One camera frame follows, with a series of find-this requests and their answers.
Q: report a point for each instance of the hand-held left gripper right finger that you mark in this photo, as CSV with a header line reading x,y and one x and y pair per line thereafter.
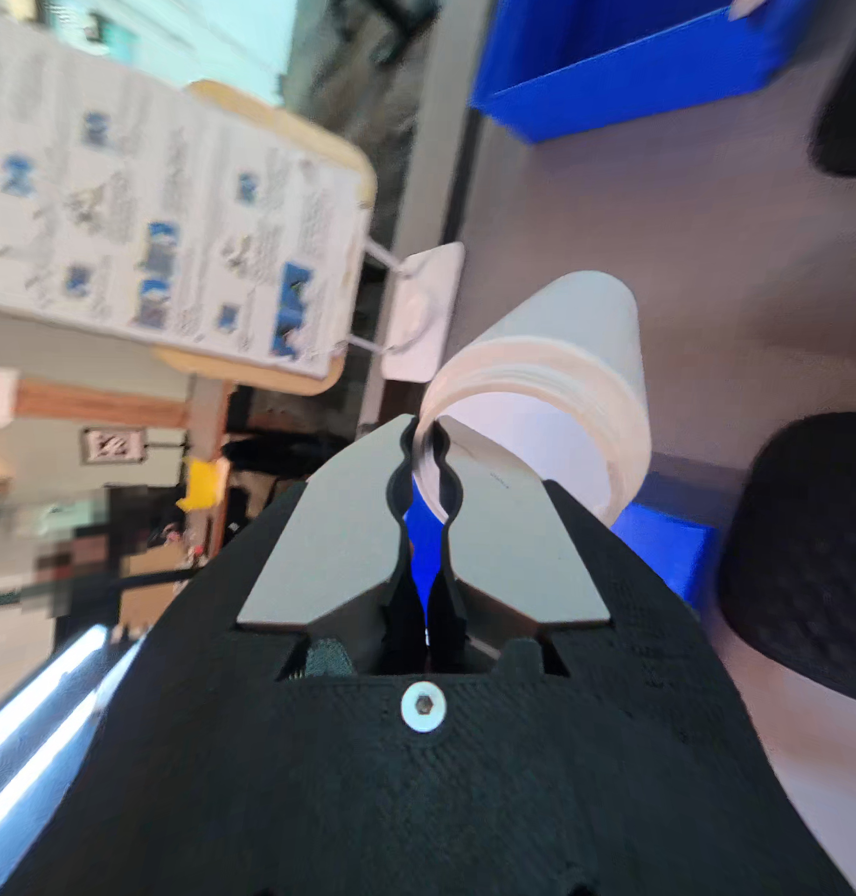
x,y
519,560

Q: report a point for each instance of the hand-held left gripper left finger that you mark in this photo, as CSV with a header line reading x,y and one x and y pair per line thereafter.
x,y
330,560

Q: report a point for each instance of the blue plastic bin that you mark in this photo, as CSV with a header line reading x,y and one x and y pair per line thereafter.
x,y
610,70
666,546

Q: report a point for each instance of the white plastic bottle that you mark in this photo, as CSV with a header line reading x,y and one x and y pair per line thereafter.
x,y
561,350

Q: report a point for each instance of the yellow paper sheet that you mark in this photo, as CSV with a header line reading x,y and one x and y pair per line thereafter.
x,y
202,483

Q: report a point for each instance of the black light stand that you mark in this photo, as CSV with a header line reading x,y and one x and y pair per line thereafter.
x,y
155,577

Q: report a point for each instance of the black white fiducial tag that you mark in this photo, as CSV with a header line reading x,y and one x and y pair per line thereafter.
x,y
113,446

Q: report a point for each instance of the wooden pillar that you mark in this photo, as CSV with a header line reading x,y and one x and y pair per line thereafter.
x,y
99,402

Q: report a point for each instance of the black quilted pad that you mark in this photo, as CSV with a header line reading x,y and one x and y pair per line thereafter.
x,y
798,560

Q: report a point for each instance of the studio light panel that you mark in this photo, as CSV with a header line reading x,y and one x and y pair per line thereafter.
x,y
36,735

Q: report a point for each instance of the printed instruction board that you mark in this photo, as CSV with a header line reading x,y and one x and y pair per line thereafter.
x,y
155,210

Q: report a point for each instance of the dark rounded object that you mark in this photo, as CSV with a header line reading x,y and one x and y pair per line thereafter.
x,y
847,119

